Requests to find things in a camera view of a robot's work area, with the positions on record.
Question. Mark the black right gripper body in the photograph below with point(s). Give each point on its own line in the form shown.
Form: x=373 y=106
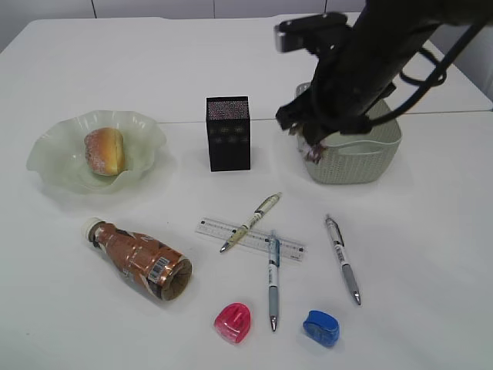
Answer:
x=348 y=81

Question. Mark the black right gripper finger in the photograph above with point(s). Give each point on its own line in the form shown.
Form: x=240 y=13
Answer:
x=286 y=119
x=314 y=133

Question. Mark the sugared bread bun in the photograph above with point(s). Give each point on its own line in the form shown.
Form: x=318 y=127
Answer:
x=105 y=151

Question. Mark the blue pencil sharpener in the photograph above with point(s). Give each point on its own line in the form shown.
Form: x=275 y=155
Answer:
x=322 y=328

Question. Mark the brown coffee drink bottle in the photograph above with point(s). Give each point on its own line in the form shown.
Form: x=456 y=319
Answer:
x=143 y=260

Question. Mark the pink pencil sharpener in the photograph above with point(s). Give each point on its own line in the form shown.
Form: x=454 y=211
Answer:
x=233 y=323

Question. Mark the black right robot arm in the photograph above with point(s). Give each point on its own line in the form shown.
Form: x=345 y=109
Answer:
x=412 y=23

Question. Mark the grey-green woven plastic basket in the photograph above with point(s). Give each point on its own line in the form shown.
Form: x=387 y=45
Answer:
x=358 y=158

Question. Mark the black mesh pen holder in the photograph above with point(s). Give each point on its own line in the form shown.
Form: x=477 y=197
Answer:
x=228 y=133

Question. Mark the cream barrel pen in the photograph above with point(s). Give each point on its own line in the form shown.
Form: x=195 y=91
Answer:
x=245 y=228

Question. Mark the white grey grip pen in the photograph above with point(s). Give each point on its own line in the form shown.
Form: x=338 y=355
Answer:
x=340 y=251

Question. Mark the blue-grey grip pen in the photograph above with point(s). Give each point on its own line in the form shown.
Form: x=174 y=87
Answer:
x=273 y=280

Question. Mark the pale green wavy glass plate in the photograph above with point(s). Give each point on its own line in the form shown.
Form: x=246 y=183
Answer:
x=59 y=155

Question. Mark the clear plastic ruler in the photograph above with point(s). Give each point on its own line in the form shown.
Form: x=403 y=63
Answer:
x=255 y=239

